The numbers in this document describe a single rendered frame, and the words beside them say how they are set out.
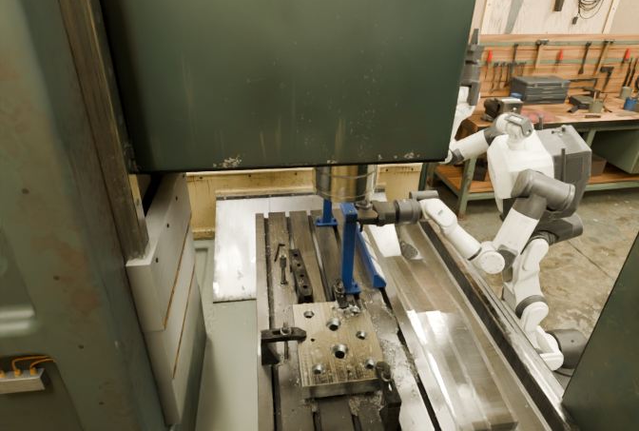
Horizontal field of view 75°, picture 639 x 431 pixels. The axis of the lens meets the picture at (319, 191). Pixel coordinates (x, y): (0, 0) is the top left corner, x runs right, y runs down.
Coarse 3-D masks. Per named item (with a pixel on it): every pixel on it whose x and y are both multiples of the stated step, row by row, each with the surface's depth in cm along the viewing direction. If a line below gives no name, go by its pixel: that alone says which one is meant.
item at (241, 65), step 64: (128, 0) 69; (192, 0) 70; (256, 0) 71; (320, 0) 73; (384, 0) 74; (448, 0) 76; (128, 64) 73; (192, 64) 75; (256, 64) 76; (320, 64) 78; (384, 64) 80; (448, 64) 81; (128, 128) 79; (192, 128) 80; (256, 128) 82; (320, 128) 84; (384, 128) 86; (448, 128) 88
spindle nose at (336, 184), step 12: (312, 168) 102; (324, 168) 96; (336, 168) 95; (348, 168) 94; (360, 168) 95; (372, 168) 97; (312, 180) 103; (324, 180) 98; (336, 180) 96; (348, 180) 96; (360, 180) 97; (372, 180) 99; (324, 192) 99; (336, 192) 98; (348, 192) 97; (360, 192) 98; (372, 192) 102
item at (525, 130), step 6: (510, 114) 146; (516, 114) 144; (510, 120) 143; (522, 120) 140; (528, 120) 139; (522, 126) 139; (528, 126) 140; (522, 132) 141; (528, 132) 142; (522, 138) 143
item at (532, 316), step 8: (504, 304) 196; (536, 304) 178; (544, 304) 179; (512, 312) 192; (528, 312) 180; (536, 312) 179; (544, 312) 180; (520, 320) 188; (528, 320) 181; (536, 320) 181; (528, 328) 183; (536, 328) 186; (528, 336) 194; (536, 344) 198
